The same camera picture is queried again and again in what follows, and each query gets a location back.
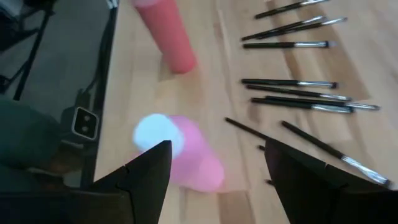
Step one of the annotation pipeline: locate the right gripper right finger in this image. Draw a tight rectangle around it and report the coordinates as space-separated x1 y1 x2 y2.
264 139 388 224

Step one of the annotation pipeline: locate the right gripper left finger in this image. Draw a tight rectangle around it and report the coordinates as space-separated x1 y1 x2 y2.
88 139 173 224

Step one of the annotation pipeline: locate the large pink paint bottle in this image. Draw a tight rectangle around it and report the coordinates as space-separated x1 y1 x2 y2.
132 113 225 193

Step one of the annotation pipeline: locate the large coral paint bottle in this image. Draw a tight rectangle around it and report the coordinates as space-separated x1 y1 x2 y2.
132 0 197 75

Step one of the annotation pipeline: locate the black aluminium table frame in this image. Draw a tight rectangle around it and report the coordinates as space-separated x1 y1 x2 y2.
79 0 121 189

